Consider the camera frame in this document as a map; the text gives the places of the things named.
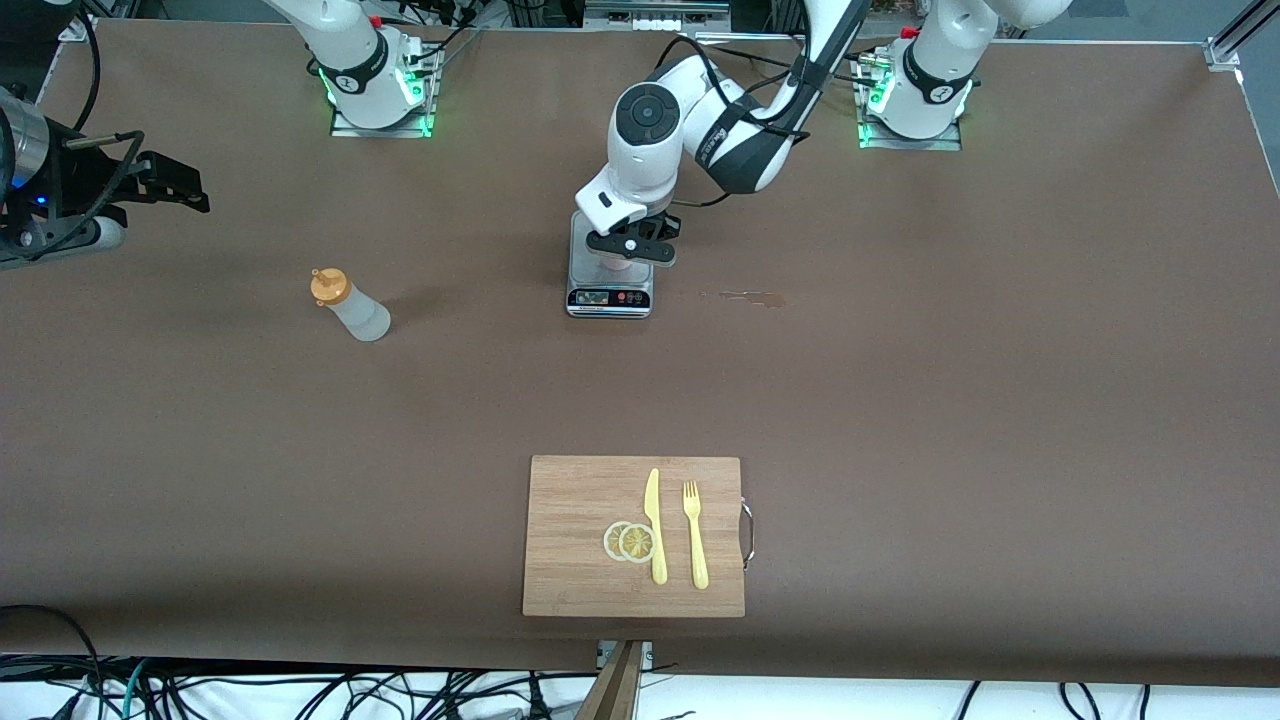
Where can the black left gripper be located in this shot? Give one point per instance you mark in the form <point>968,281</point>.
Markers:
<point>663,224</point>

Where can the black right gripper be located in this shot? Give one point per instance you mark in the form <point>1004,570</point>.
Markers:
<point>82,184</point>

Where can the clear orange-capped sauce bottle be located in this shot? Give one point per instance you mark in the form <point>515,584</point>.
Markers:
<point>360,318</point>

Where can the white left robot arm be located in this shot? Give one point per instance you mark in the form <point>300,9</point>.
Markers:
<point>645,130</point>

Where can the silver digital kitchen scale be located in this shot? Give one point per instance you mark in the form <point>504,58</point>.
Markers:
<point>610,298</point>

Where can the grey power strip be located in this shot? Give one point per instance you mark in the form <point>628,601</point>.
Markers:
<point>650,18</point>

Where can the yellow plastic knife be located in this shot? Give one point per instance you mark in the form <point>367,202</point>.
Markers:
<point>655,520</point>

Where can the yellow lemon slice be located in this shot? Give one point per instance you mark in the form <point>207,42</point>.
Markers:
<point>637,543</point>
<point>609,541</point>

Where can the yellow plastic fork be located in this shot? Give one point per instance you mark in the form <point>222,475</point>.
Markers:
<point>697,550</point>

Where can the brown table cover sheet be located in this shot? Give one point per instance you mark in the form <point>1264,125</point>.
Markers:
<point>300,500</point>

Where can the wooden strut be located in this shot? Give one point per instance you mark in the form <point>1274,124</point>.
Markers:
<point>615,690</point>

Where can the aluminium frame profile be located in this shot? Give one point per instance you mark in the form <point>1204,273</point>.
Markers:
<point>1225,50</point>
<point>75,25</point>

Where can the grey metal arm base plate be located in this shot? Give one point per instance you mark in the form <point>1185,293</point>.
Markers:
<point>345,131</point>
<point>900,145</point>

